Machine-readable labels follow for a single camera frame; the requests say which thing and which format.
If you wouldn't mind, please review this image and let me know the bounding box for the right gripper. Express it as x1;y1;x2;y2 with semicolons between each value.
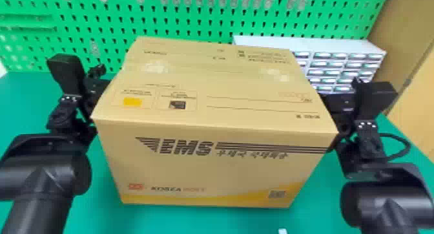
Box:
320;77;363;128

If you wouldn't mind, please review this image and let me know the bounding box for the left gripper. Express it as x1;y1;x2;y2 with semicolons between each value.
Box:
80;63;112;123

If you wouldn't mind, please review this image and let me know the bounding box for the white drawer cabinet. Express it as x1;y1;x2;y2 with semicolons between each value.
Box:
232;35;388;94

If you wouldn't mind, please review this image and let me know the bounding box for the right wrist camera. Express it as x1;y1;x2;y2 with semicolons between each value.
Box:
353;80;398;122

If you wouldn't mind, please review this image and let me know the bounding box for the black cable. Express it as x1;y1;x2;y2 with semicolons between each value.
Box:
378;133;412;162

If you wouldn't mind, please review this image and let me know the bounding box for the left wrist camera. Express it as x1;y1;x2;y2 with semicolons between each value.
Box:
46;53;86;96

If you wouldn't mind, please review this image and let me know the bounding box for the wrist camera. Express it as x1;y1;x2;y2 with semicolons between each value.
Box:
46;53;86;96
353;80;398;122

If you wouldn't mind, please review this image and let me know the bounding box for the cardboard box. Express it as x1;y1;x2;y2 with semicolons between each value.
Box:
90;36;340;209

